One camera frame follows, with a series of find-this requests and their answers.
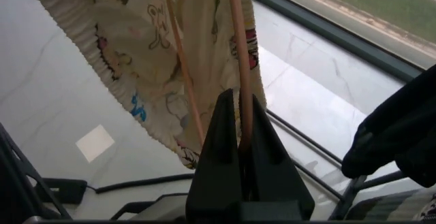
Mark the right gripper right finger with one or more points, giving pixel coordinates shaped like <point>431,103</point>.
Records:
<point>276,190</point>

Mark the black clothes rack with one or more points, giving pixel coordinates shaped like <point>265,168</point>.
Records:
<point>306,139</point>

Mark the black garment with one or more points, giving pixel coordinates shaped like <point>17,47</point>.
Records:
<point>402,132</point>

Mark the window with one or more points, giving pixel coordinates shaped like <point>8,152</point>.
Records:
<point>340,33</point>

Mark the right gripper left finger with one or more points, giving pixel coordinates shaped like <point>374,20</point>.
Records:
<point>214,183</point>

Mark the cream printed garment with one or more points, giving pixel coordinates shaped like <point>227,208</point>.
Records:
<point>136,47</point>

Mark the pink clothes hanger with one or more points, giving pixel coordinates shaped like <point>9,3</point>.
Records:
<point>238,30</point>

